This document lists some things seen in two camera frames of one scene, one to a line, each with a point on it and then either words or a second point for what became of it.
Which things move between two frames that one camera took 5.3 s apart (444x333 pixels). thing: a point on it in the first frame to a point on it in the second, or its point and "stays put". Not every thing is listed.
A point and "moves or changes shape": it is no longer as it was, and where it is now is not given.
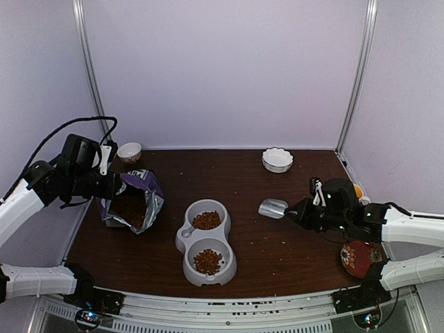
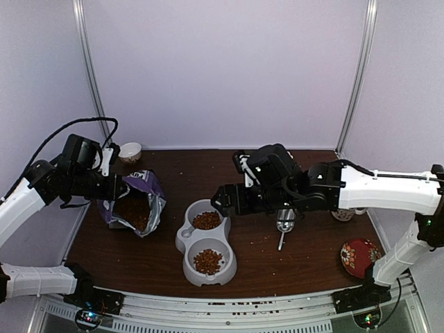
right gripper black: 302,218 to 225,192
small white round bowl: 130,152 stays put
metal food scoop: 272,208 moves or changes shape
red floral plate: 357,257 stays put
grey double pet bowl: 209,254 stays put
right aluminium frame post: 371,28 stays put
